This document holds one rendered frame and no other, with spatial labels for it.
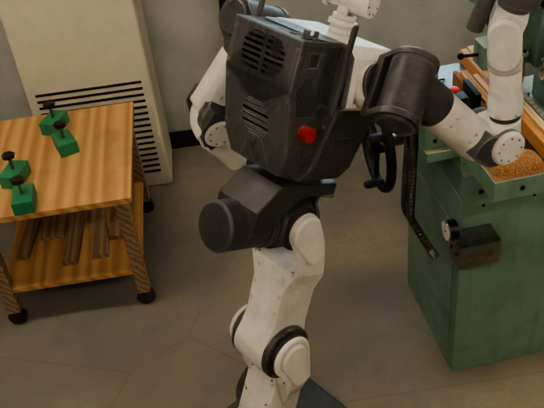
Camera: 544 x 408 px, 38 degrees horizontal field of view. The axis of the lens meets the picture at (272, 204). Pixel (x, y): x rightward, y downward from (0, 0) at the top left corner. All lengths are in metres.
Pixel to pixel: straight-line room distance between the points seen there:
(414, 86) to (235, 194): 0.45
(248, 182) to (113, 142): 1.36
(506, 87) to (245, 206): 0.58
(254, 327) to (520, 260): 0.91
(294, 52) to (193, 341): 1.58
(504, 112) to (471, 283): 0.87
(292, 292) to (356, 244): 1.32
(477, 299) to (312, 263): 0.83
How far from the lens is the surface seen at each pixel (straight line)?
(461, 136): 1.64
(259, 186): 1.67
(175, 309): 3.00
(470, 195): 2.22
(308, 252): 1.77
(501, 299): 2.55
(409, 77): 1.52
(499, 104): 1.69
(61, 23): 3.25
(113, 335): 2.97
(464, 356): 2.68
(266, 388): 2.05
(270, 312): 1.88
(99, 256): 3.01
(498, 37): 1.58
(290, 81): 1.51
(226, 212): 1.62
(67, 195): 2.78
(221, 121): 1.89
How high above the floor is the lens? 2.09
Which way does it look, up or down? 38 degrees down
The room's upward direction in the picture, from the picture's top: 7 degrees counter-clockwise
